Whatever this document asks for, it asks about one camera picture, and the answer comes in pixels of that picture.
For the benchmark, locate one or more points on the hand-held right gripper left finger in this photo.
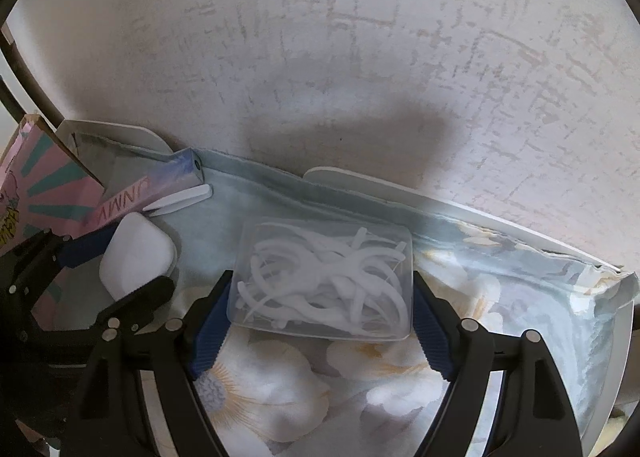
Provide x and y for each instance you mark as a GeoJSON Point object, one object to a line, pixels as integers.
{"type": "Point", "coordinates": [205, 339]}

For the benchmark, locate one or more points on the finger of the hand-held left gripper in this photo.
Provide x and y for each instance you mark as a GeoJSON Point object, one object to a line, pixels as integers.
{"type": "Point", "coordinates": [142, 302]}
{"type": "Point", "coordinates": [85, 246]}

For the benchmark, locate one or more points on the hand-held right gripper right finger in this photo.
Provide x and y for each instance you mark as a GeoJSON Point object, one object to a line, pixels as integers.
{"type": "Point", "coordinates": [435, 339]}

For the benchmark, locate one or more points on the white earbuds case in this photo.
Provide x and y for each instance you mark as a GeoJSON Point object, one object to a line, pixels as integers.
{"type": "Point", "coordinates": [135, 252]}

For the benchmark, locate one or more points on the pink cardboard box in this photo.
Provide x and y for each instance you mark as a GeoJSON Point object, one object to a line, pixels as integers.
{"type": "Point", "coordinates": [47, 182]}

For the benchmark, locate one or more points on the clear floss pick box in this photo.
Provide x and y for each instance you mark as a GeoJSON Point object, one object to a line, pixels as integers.
{"type": "Point", "coordinates": [320, 282]}

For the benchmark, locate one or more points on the purple long box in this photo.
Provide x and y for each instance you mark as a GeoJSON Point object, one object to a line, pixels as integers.
{"type": "Point", "coordinates": [145, 187]}

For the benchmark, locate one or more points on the floral cloth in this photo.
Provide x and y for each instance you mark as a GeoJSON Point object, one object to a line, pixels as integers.
{"type": "Point", "coordinates": [280, 402]}

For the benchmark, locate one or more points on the white plastic stick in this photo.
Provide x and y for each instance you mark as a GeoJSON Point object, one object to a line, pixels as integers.
{"type": "Point", "coordinates": [180, 197]}

